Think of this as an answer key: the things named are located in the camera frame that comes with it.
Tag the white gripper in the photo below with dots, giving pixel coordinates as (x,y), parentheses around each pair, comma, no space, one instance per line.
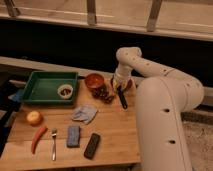
(120,93)

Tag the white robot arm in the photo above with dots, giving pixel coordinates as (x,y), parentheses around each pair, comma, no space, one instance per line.
(161,97)

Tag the orange-red bowl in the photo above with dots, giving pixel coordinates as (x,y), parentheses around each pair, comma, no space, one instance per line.
(94,81)

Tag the black brush block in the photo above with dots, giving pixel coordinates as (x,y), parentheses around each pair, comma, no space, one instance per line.
(92,146)

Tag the red object behind gripper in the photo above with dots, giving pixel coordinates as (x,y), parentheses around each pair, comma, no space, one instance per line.
(129,85)

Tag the dark grape bunch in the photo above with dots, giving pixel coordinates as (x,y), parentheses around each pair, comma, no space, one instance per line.
(103,94)

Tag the crumpled grey-blue cloth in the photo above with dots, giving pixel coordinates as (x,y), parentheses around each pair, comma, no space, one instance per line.
(84,114)

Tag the wooden cutting board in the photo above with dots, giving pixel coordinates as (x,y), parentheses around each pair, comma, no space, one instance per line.
(115,125)

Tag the small white cup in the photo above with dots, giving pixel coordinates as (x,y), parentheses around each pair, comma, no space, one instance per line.
(65,91)

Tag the blue sponge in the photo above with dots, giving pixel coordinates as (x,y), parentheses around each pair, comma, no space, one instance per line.
(73,137)

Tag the green plastic tray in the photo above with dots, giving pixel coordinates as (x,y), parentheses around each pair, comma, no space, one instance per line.
(42,88)

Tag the silver fork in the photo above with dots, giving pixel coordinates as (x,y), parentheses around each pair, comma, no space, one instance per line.
(54,135)

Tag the orange carrot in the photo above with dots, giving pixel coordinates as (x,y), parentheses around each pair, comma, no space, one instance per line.
(39,133)

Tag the yellow-red apple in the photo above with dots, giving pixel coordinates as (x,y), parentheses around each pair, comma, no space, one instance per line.
(34,118)

